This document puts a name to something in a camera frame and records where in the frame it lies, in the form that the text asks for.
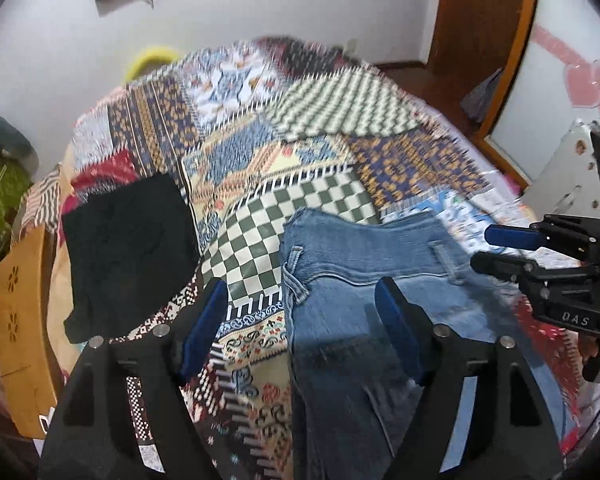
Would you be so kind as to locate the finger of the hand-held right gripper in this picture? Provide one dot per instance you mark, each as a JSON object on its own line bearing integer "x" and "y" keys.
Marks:
{"x": 505, "y": 266}
{"x": 510, "y": 236}

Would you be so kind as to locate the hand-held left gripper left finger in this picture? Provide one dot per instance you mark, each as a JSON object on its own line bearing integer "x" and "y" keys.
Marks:
{"x": 202, "y": 330}

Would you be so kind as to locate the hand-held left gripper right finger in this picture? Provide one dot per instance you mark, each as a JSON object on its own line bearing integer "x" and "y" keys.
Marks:
{"x": 399, "y": 330}

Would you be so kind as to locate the blue denim pants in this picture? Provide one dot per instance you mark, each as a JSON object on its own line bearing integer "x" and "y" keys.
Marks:
{"x": 350, "y": 260}

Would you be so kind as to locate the black folded garment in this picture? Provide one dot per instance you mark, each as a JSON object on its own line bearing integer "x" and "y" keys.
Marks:
{"x": 130, "y": 250}

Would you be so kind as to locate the grey cloth by door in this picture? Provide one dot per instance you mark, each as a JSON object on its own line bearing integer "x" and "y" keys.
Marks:
{"x": 482, "y": 95}

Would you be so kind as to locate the wooden lap desk board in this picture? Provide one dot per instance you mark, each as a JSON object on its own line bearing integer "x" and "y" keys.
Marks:
{"x": 25, "y": 310}

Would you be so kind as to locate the small white device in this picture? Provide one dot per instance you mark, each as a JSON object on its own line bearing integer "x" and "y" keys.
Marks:
{"x": 44, "y": 424}

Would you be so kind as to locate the patchwork printed blanket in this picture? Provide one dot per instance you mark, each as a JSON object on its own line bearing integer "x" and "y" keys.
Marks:
{"x": 305, "y": 160}

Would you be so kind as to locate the brown wooden door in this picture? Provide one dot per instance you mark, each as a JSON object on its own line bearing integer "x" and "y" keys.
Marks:
{"x": 475, "y": 10}

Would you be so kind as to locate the green printed bag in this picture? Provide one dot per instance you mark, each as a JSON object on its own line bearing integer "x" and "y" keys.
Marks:
{"x": 0, "y": 195}

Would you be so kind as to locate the grey plush pillow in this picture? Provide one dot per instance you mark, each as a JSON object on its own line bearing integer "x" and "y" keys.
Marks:
{"x": 10, "y": 137}

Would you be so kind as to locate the yellow round object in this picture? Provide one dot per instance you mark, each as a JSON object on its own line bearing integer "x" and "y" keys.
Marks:
{"x": 145, "y": 57}

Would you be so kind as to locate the pink wall decal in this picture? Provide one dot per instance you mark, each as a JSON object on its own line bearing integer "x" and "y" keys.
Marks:
{"x": 585, "y": 82}

